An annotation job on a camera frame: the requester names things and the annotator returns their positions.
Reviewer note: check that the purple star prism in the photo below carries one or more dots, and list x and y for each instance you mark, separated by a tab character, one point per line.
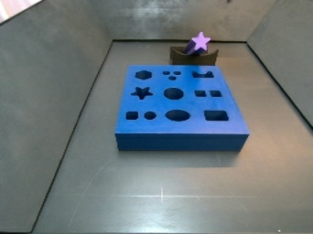
196	45

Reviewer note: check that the black curved fixture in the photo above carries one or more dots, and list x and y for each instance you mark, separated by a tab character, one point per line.
178	58

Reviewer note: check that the blue shape sorter block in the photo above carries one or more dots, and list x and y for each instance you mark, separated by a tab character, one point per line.
178	108

